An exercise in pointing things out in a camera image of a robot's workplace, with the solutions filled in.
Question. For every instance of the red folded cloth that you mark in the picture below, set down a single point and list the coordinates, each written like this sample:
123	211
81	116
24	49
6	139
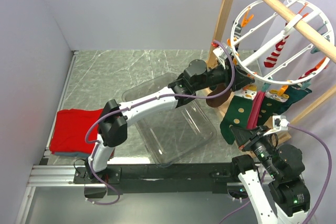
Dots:
70	130

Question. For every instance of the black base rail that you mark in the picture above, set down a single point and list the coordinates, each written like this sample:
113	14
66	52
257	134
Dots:
218	178

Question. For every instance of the aluminium frame rail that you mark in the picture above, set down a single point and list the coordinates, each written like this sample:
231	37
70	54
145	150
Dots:
54	175

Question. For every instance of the wooden drying rack frame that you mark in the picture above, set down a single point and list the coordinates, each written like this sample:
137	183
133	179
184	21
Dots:
310	34

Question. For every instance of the pink towel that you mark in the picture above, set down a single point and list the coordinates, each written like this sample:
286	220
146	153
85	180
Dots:
253	118

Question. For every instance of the white round clip hanger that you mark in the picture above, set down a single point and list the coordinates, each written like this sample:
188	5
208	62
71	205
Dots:
287	31

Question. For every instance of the red white striped sock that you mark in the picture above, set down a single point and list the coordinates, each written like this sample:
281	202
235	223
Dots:
272	59

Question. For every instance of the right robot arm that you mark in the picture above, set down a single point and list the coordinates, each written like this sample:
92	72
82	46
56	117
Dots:
283	164

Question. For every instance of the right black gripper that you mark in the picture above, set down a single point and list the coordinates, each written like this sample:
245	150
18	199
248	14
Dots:
244	137

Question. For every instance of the clear plastic bin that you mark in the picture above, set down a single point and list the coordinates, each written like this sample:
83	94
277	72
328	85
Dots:
166	137

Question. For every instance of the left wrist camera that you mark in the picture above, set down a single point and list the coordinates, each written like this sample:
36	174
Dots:
220	55

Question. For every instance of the brown sock grey cuff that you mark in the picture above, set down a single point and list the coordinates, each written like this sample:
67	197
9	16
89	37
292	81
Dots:
218	101

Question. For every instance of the green dotted duck sock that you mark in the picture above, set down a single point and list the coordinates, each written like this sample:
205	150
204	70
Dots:
238	111

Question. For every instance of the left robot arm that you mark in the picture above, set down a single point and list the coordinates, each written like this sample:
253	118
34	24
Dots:
115	118

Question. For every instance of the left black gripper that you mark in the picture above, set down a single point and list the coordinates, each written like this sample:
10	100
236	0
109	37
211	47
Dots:
241	79

